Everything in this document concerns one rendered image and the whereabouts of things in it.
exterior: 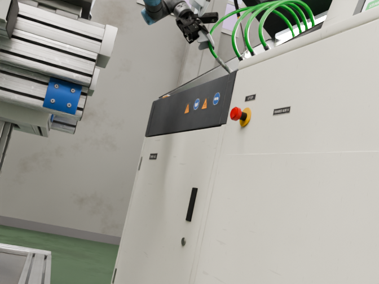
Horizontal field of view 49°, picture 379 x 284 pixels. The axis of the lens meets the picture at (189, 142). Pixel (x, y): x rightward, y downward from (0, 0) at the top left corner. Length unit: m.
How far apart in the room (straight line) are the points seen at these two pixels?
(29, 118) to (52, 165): 2.88
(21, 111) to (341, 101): 0.89
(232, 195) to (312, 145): 0.28
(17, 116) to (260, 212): 0.75
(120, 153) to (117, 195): 0.42
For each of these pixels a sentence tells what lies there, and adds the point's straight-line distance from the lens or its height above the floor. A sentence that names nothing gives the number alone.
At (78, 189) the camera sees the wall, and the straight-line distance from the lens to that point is 4.18.
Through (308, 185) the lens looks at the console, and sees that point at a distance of 0.84.
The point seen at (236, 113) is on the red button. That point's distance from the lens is 1.06.
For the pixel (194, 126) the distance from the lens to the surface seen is 1.35.
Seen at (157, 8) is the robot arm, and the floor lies 1.30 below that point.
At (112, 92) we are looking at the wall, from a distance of 4.28.
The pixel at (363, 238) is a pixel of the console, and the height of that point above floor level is 0.56.
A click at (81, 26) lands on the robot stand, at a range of 1.23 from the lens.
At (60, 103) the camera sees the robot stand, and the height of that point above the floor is 0.75.
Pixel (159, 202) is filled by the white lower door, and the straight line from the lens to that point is 1.48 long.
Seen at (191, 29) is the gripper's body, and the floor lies 1.25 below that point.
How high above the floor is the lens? 0.55
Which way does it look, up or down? 8 degrees up
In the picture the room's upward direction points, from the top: 12 degrees clockwise
